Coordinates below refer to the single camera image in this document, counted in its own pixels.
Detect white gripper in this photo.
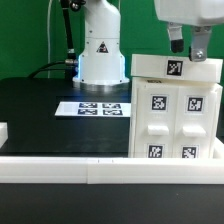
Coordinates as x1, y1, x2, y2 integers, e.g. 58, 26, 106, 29
154, 0, 224, 62

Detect white cabinet top block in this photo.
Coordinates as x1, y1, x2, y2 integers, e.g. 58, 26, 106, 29
131, 54, 223, 83

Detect white cabinet door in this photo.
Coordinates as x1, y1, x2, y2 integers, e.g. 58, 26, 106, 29
135, 83, 177, 158
173, 84, 217, 159

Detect white cabinet body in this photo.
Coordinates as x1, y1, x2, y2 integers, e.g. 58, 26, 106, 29
129, 78, 222, 159

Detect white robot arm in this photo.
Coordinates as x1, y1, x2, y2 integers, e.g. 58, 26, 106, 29
59, 0, 224, 89

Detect white U-shaped fence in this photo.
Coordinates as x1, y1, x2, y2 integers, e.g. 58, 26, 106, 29
0, 122, 224, 185

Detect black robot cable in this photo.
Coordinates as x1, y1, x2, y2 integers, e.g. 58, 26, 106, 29
27, 0, 80, 80

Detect white marker base plate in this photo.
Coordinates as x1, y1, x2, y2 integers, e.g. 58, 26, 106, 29
55, 101, 131, 117

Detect white thin cable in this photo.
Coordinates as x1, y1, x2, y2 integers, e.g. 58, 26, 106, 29
47, 0, 54, 79

